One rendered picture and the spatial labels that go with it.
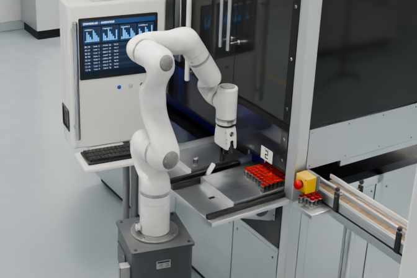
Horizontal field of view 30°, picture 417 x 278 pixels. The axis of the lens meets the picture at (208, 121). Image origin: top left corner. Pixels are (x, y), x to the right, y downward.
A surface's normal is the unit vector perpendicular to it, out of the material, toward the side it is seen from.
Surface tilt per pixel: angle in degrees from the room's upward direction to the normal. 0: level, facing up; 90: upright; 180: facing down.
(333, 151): 90
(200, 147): 0
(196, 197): 0
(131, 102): 90
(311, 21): 90
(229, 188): 0
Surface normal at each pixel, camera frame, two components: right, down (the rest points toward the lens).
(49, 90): 0.04, -0.91
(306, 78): 0.54, 0.36
